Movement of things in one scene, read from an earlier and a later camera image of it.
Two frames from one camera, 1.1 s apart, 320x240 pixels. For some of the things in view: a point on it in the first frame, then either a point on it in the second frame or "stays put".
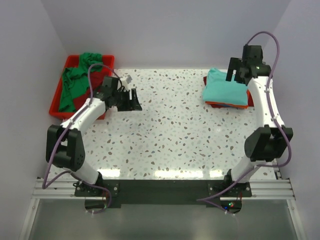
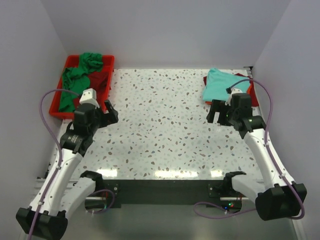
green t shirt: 76,79 stays put
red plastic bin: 72,61 stays put
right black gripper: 234,65 -> 218,106
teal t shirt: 217,89 stays put
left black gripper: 128,107 -> 108,118
